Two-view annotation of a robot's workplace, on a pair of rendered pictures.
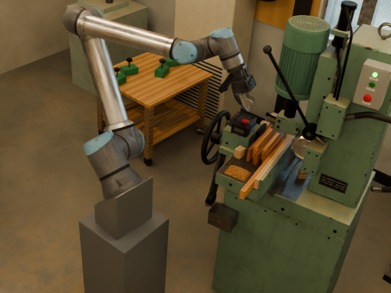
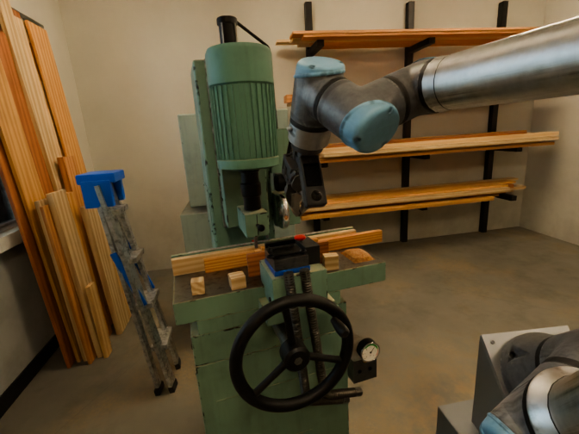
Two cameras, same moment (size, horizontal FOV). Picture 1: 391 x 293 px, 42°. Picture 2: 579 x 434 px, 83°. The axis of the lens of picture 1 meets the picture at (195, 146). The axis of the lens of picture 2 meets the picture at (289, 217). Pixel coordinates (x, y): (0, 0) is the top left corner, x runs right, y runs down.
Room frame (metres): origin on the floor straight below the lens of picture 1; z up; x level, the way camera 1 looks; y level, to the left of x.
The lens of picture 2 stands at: (2.54, 0.35, 1.29)
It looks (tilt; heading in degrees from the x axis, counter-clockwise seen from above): 15 degrees down; 226
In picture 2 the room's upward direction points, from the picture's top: 4 degrees counter-clockwise
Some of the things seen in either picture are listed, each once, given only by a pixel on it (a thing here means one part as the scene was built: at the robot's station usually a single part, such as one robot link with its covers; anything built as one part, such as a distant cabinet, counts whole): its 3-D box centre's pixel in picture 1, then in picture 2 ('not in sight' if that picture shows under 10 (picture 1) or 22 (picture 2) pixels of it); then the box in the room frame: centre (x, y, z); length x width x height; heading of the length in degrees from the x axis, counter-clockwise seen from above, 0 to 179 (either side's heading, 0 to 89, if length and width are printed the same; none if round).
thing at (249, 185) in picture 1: (271, 158); (299, 249); (1.83, -0.34, 0.92); 0.60 x 0.02 x 0.04; 153
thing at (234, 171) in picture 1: (237, 171); (357, 253); (1.73, -0.19, 0.91); 0.10 x 0.07 x 0.02; 63
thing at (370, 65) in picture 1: (373, 84); not in sight; (1.68, -0.62, 1.40); 0.10 x 0.06 x 0.16; 63
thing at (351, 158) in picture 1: (359, 120); (233, 170); (1.82, -0.66, 1.16); 0.22 x 0.22 x 0.72; 63
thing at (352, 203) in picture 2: not in sight; (422, 132); (-0.71, -1.05, 1.20); 2.71 x 0.56 x 2.40; 145
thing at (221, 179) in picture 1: (256, 149); (283, 282); (1.96, -0.29, 0.87); 0.61 x 0.30 x 0.06; 153
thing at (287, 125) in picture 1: (291, 125); (253, 221); (1.94, -0.42, 1.03); 0.14 x 0.07 x 0.09; 63
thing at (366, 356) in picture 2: (211, 200); (367, 351); (1.82, -0.10, 0.65); 0.06 x 0.04 x 0.08; 153
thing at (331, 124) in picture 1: (333, 117); (278, 150); (1.72, -0.53, 1.23); 0.09 x 0.08 x 0.15; 63
